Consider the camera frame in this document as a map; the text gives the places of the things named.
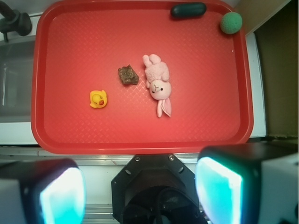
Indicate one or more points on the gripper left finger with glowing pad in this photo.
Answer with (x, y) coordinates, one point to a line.
(42, 192)

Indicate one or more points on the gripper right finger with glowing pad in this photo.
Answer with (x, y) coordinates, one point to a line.
(252, 183)

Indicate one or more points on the yellow rubber duck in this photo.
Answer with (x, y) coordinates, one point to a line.
(98, 99)

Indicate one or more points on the red plastic tray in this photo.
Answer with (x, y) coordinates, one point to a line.
(81, 44)

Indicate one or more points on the pink plush bunny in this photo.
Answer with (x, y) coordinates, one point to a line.
(158, 83)

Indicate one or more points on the clear plastic bin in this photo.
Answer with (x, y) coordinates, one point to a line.
(16, 70)

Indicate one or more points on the brown rock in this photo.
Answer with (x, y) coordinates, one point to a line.
(128, 76)

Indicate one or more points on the green foam ball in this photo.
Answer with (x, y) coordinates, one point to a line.
(231, 23)

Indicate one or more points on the black clamp knob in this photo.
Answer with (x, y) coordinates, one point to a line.
(14, 21)

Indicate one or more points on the dark green oblong case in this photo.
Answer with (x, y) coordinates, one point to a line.
(188, 10)

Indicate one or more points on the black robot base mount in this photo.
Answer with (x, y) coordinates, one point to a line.
(155, 189)

